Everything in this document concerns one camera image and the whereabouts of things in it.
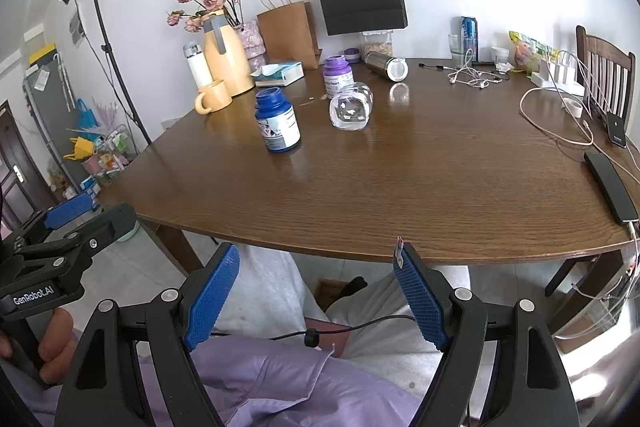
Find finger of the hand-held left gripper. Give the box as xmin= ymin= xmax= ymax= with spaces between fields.
xmin=0 ymin=203 xmax=141 ymax=294
xmin=0 ymin=193 xmax=99 ymax=259

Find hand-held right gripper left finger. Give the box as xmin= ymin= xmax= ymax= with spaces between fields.
xmin=54 ymin=243 xmax=240 ymax=427

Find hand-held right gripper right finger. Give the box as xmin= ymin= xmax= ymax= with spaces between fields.
xmin=393 ymin=237 xmax=577 ymax=427

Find clear glass cup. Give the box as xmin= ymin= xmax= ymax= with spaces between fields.
xmin=328 ymin=82 xmax=374 ymax=134

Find person's left hand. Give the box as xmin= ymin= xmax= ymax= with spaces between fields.
xmin=36 ymin=308 xmax=79 ymax=386

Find white pants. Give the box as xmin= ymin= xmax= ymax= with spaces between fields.
xmin=212 ymin=244 xmax=473 ymax=400

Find cluttered storage rack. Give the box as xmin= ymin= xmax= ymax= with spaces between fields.
xmin=62 ymin=97 xmax=139 ymax=188

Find dark brown door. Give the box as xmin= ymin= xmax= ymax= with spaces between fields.
xmin=0 ymin=99 xmax=47 ymax=229

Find grey refrigerator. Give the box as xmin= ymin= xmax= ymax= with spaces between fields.
xmin=22 ymin=52 xmax=96 ymax=194

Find purple jacket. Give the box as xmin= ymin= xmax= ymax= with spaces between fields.
xmin=145 ymin=334 xmax=423 ymax=427

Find yellow mug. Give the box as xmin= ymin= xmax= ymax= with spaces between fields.
xmin=194 ymin=80 xmax=234 ymax=115

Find black tripod stand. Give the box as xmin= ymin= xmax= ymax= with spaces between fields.
xmin=87 ymin=0 xmax=153 ymax=146

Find white thermos bottle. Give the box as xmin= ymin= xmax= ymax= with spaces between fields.
xmin=182 ymin=42 xmax=215 ymax=90

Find blue pill bottle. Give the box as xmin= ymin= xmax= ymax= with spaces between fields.
xmin=254 ymin=87 xmax=302 ymax=154

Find yellow thermos jug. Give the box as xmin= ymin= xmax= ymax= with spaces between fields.
xmin=201 ymin=13 xmax=256 ymax=96

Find black power bank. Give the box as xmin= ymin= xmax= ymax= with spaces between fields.
xmin=584 ymin=151 xmax=640 ymax=225

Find tissue box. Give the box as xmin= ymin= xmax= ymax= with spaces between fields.
xmin=249 ymin=62 xmax=305 ymax=88

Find white earphones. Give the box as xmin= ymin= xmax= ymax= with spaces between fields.
xmin=447 ymin=49 xmax=512 ymax=88

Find pink floral vase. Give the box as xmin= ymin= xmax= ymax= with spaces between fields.
xmin=237 ymin=20 xmax=268 ymax=70

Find steel thermos flask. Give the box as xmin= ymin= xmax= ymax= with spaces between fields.
xmin=363 ymin=52 xmax=409 ymax=82

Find purple pill bottle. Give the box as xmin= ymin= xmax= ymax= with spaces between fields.
xmin=322 ymin=55 xmax=353 ymax=100

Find small clear glass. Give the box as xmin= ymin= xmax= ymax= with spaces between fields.
xmin=447 ymin=33 xmax=466 ymax=68

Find small black device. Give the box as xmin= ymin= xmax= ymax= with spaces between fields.
xmin=602 ymin=112 xmax=629 ymax=149

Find white power strip with chargers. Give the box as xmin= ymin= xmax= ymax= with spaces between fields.
xmin=531 ymin=52 xmax=586 ymax=96

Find brown paper bag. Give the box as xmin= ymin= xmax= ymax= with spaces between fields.
xmin=256 ymin=0 xmax=321 ymax=70

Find clear food container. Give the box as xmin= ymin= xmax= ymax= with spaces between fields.
xmin=361 ymin=29 xmax=396 ymax=58

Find blue drink can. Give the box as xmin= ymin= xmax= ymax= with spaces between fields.
xmin=459 ymin=16 xmax=479 ymax=62

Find green snack bag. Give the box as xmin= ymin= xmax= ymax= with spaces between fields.
xmin=509 ymin=31 xmax=558 ymax=72

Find dark wooden chair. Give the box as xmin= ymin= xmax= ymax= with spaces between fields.
xmin=575 ymin=25 xmax=638 ymax=122

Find thin black cable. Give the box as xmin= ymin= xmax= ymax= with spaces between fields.
xmin=210 ymin=314 xmax=417 ymax=349

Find pink charging cable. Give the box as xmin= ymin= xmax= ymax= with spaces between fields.
xmin=520 ymin=87 xmax=597 ymax=148

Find white charging cable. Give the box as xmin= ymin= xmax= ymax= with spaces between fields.
xmin=550 ymin=221 xmax=640 ymax=341

